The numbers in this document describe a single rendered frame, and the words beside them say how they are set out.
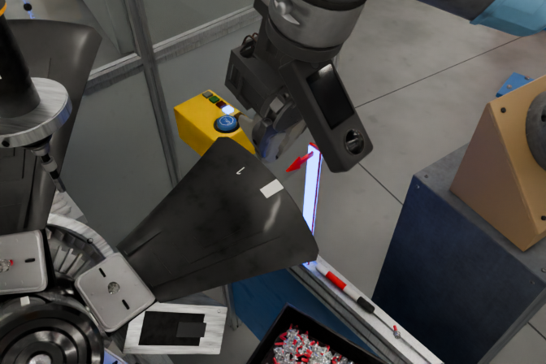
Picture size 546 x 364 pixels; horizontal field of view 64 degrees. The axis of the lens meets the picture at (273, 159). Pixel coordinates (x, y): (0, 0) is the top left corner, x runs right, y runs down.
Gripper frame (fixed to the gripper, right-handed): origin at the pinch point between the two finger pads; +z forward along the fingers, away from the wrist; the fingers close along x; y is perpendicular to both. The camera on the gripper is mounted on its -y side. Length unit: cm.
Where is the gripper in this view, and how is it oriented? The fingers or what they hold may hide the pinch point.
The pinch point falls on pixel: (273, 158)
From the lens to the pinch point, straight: 53.6
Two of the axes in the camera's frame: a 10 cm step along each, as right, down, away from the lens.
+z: -2.2, 5.2, 8.2
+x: -7.4, 4.6, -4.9
